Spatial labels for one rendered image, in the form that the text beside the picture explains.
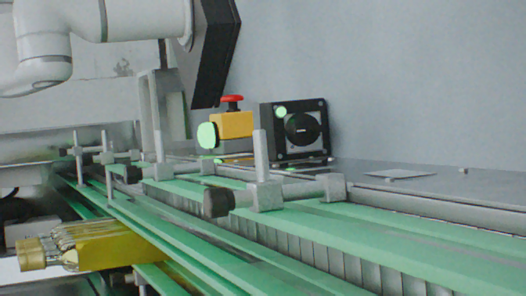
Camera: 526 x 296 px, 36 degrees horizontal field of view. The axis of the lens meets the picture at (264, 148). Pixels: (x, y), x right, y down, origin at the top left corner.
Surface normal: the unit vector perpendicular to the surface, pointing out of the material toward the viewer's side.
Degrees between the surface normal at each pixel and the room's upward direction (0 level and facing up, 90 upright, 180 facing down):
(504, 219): 0
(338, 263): 0
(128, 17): 90
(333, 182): 90
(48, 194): 90
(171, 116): 90
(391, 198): 0
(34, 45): 67
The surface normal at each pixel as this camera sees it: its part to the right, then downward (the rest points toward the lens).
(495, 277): -0.09, -0.99
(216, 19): 0.21, -0.56
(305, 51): -0.94, 0.11
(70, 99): 0.33, 0.03
